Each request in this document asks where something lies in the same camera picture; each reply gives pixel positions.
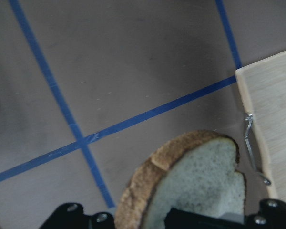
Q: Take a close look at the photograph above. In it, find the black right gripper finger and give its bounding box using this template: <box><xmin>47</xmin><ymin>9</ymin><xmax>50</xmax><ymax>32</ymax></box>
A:
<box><xmin>164</xmin><ymin>208</ymin><xmax>245</xmax><ymax>229</ymax></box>

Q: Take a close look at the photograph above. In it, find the bread slice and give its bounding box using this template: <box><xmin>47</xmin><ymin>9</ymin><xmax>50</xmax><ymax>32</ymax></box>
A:
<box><xmin>114</xmin><ymin>130</ymin><xmax>246</xmax><ymax>229</ymax></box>

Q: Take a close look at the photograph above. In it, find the wooden cutting board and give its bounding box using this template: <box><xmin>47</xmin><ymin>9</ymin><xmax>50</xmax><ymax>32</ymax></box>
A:
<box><xmin>235</xmin><ymin>51</ymin><xmax>286</xmax><ymax>202</ymax></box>

